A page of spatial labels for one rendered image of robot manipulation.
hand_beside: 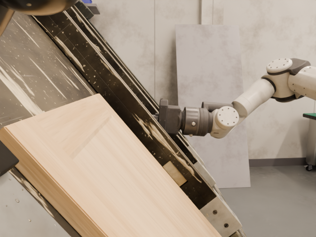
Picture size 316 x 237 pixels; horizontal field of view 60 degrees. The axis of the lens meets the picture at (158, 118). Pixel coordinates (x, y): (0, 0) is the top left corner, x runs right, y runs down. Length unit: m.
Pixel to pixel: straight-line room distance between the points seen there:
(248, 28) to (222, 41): 0.50
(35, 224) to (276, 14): 4.34
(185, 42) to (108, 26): 1.05
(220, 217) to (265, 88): 0.42
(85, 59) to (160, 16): 3.21
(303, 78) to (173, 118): 0.39
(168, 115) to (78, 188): 0.57
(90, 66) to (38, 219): 0.61
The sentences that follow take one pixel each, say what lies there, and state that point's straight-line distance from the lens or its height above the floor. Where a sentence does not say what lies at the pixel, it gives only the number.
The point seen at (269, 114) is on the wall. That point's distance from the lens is 4.38.
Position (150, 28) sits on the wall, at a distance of 3.90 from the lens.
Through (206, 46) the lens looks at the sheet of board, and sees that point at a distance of 3.78.
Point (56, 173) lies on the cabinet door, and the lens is 0.28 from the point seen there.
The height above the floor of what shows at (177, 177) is 1.08.
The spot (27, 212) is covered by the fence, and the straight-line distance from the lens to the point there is 0.18.
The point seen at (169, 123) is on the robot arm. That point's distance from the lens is 0.82.
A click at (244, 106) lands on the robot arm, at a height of 1.28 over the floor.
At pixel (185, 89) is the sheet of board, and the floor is 1.20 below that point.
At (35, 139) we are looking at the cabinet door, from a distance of 0.29.
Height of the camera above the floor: 1.37
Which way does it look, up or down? 9 degrees down
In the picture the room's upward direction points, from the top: straight up
